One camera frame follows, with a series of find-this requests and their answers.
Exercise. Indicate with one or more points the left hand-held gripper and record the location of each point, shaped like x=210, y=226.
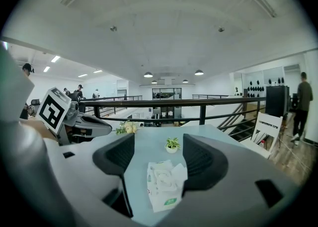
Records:
x=53, y=111

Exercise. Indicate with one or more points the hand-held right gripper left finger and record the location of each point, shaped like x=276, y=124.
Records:
x=114, y=156

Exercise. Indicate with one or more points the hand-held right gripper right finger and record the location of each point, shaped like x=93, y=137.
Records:
x=206, y=164

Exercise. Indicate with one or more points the white tissue pack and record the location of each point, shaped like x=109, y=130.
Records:
x=159, y=196

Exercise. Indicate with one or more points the yellow flower bouquet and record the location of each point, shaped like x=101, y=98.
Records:
x=129, y=128

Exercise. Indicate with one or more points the thin black metal railing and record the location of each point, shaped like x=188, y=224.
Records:
x=114, y=97
x=211, y=95

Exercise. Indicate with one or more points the small potted green plant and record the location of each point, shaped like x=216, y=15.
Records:
x=172, y=144

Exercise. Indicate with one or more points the small red-capped bottle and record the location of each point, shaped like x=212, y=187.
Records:
x=262, y=143

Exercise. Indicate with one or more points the wooden desk white legs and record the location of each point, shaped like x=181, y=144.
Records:
x=32, y=123

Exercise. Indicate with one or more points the white folding chair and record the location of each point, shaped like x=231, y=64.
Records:
x=269, y=124

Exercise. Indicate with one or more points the black framed glass partition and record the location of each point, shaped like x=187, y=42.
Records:
x=166, y=93

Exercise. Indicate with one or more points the black cabinet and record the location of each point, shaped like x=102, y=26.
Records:
x=277, y=101

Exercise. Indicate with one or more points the small ceiling fixture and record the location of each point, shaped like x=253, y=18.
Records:
x=221, y=29
x=113, y=28

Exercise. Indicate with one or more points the group of black wall-hung items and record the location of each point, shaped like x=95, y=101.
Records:
x=256, y=88

